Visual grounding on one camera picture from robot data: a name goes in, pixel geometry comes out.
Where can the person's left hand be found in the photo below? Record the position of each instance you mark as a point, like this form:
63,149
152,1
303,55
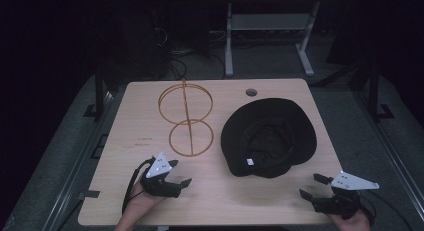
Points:
141,201

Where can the black bucket hat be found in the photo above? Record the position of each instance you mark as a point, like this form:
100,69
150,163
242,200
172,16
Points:
266,137

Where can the grey metal stand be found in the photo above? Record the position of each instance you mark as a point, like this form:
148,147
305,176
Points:
266,22

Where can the black metal post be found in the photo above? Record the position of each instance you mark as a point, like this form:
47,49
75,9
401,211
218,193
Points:
374,91
99,87

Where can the person's right hand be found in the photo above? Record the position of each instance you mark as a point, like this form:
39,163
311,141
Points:
351,222

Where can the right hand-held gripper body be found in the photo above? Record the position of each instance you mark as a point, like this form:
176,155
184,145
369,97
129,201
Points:
343,196

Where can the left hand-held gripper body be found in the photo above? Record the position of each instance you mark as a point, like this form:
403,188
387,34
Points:
160,177

